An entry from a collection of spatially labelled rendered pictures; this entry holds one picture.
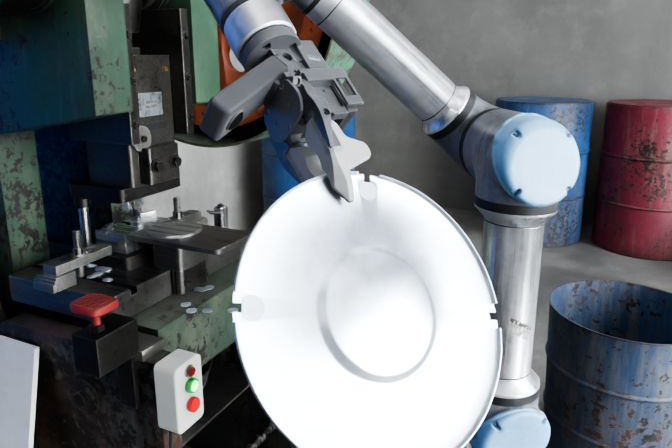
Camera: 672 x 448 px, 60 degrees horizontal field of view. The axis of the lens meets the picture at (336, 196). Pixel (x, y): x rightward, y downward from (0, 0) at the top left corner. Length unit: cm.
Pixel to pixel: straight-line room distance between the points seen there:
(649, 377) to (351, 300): 125
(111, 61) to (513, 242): 81
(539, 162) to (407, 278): 29
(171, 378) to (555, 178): 73
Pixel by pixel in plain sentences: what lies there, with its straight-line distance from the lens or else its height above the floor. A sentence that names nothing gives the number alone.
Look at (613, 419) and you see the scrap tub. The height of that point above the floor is 25.
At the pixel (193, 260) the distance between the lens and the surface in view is 137.
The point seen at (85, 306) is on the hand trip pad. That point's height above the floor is 76.
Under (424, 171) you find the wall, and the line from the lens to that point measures 457.
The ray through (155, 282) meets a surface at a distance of 134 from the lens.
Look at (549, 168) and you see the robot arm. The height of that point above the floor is 103.
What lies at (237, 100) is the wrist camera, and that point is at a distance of 58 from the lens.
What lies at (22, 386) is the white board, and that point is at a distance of 143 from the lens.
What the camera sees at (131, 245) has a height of 75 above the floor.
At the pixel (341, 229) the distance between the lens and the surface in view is 58.
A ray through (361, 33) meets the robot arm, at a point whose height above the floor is 120.
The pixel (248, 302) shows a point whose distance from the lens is 52.
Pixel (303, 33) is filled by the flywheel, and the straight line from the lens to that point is 151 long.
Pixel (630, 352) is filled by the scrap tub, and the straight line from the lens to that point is 168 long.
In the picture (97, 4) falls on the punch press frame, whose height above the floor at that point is 126.
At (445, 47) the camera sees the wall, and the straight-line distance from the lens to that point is 445.
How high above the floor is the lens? 118
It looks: 14 degrees down
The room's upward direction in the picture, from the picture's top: straight up
